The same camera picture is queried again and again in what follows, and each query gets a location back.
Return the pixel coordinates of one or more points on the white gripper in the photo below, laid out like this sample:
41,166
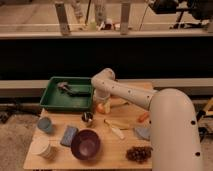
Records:
103,98

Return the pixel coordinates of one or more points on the yellow red apple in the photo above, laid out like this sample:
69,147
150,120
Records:
100,108

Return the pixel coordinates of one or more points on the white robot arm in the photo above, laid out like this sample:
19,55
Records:
174,129

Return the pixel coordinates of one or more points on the purple bowl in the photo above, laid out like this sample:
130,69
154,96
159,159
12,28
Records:
85,145

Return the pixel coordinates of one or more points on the small metal cup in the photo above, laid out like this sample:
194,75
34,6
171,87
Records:
87,118

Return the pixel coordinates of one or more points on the green plastic tray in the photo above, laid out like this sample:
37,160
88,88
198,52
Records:
55,100

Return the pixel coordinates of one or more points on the grey tool in tray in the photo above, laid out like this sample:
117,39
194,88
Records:
65,88

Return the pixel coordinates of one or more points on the wooden spoon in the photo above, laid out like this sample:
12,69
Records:
118,124

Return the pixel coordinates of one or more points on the blue sponge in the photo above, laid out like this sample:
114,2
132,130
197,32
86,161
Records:
68,136

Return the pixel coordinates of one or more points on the orange carrot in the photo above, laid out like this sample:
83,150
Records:
143,117

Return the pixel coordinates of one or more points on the blue grey cloth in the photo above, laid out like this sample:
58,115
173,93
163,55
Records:
142,133

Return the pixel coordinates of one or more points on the blue small cup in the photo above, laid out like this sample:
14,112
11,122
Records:
45,125

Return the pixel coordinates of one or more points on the dark grape bunch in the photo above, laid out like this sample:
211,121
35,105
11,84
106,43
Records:
139,154

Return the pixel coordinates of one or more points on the black camera on stand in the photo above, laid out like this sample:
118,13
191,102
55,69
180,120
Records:
199,9

